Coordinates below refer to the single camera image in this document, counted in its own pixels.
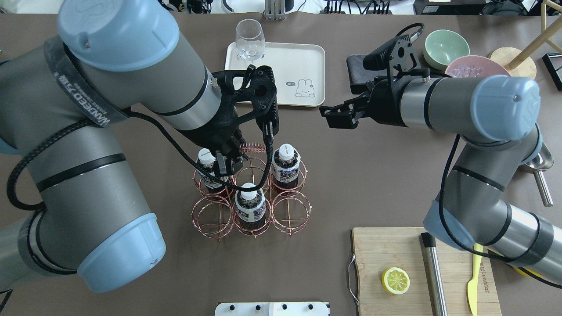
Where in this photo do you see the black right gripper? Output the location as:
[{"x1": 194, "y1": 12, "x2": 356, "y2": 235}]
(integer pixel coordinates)
[{"x1": 319, "y1": 79, "x2": 406, "y2": 129}]

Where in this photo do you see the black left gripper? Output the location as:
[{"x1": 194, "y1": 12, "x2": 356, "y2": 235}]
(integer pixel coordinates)
[{"x1": 184, "y1": 112, "x2": 245, "y2": 176}]

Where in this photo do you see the copper wire bottle basket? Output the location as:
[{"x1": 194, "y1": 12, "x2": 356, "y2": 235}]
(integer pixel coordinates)
[{"x1": 191, "y1": 144, "x2": 312, "y2": 240}]

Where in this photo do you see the tea bottle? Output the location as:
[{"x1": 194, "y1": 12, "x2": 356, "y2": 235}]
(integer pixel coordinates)
[
  {"x1": 272, "y1": 144, "x2": 301, "y2": 190},
  {"x1": 235, "y1": 189, "x2": 266, "y2": 230},
  {"x1": 196, "y1": 148, "x2": 225, "y2": 194}
]

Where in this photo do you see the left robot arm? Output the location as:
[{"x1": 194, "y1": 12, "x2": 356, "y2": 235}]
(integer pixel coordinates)
[{"x1": 1, "y1": 0, "x2": 242, "y2": 293}]

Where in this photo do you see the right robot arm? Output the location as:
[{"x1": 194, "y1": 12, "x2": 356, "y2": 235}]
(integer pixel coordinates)
[{"x1": 319, "y1": 71, "x2": 561, "y2": 288}]

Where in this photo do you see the tea bottle front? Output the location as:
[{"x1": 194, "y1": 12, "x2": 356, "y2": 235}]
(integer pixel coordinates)
[{"x1": 235, "y1": 189, "x2": 266, "y2": 230}]

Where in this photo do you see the grey folded cloth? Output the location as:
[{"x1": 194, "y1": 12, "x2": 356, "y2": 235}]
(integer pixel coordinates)
[{"x1": 346, "y1": 54, "x2": 387, "y2": 95}]

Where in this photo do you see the cream rabbit tray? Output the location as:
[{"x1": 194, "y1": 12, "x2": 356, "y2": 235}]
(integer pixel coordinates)
[{"x1": 224, "y1": 42, "x2": 326, "y2": 107}]

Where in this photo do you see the green bowl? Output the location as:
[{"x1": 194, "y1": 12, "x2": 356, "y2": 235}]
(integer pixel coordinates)
[{"x1": 423, "y1": 29, "x2": 470, "y2": 70}]

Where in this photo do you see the pink bowl with ice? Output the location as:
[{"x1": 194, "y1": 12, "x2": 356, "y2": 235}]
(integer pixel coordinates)
[{"x1": 444, "y1": 55, "x2": 511, "y2": 78}]

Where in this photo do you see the wine glass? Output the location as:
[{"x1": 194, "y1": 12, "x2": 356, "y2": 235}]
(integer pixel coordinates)
[{"x1": 235, "y1": 18, "x2": 266, "y2": 62}]

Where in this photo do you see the wooden stand with round base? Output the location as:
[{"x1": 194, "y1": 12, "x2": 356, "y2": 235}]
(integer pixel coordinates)
[{"x1": 488, "y1": 0, "x2": 562, "y2": 79}]

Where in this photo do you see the wooden cutting board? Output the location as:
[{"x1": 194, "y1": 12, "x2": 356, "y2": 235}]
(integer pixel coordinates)
[{"x1": 347, "y1": 227, "x2": 502, "y2": 316}]

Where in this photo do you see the half lemon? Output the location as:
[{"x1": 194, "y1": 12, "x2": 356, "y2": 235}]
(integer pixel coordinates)
[{"x1": 381, "y1": 267, "x2": 410, "y2": 295}]

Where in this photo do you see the steel scoop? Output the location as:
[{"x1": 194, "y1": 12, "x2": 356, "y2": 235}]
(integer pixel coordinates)
[{"x1": 520, "y1": 143, "x2": 554, "y2": 207}]

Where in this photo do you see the black framed tray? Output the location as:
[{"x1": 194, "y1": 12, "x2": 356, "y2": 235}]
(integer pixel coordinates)
[{"x1": 542, "y1": 53, "x2": 562, "y2": 91}]

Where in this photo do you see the yellow plastic knife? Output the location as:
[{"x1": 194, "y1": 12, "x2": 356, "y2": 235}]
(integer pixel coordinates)
[{"x1": 466, "y1": 243, "x2": 483, "y2": 316}]

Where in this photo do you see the yellow lemon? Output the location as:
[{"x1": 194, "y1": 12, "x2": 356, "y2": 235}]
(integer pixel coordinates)
[{"x1": 513, "y1": 267, "x2": 542, "y2": 278}]

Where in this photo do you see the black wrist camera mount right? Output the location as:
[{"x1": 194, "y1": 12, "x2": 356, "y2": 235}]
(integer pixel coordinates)
[{"x1": 363, "y1": 22, "x2": 424, "y2": 78}]

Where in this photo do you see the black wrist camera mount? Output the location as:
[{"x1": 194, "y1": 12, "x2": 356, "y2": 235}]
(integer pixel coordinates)
[
  {"x1": 363, "y1": 22, "x2": 424, "y2": 78},
  {"x1": 212, "y1": 65, "x2": 279, "y2": 138}
]

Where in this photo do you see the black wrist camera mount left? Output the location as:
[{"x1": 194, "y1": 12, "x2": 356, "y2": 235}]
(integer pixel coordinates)
[{"x1": 212, "y1": 65, "x2": 279, "y2": 138}]

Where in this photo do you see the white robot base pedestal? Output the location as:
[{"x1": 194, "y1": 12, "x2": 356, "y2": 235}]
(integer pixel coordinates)
[{"x1": 214, "y1": 301, "x2": 331, "y2": 316}]

